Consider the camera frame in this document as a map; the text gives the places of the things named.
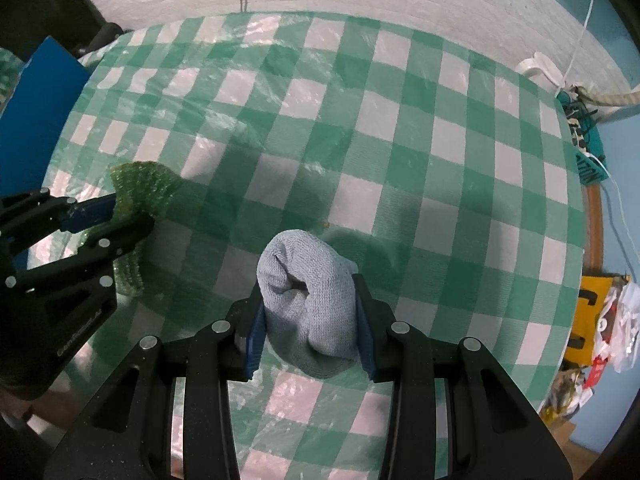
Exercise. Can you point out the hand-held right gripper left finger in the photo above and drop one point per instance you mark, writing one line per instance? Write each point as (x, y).
(254, 345)

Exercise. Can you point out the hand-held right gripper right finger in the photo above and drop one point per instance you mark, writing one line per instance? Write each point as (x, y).
(365, 345)

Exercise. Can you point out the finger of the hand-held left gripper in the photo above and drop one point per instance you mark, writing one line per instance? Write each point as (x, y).
(100, 255)
(92, 212)

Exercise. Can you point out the grey sock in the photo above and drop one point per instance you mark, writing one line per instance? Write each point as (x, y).
(310, 310)

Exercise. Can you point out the blue cardboard box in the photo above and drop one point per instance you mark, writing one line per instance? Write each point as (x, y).
(40, 120)

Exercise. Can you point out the green checked cloth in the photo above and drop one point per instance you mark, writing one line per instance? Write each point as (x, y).
(7, 80)

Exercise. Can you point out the green checked tablecloth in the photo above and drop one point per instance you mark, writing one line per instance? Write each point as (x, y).
(400, 160)

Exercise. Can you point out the dark cloth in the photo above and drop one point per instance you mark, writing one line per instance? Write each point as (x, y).
(45, 5)

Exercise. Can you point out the yellow bag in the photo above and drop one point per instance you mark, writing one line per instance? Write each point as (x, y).
(590, 310)

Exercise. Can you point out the red packet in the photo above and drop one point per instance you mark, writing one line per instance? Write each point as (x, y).
(595, 377)

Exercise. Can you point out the white plastic bag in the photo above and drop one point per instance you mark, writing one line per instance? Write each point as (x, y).
(622, 325)

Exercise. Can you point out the teal plastic basket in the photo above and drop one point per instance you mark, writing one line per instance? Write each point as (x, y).
(590, 170)

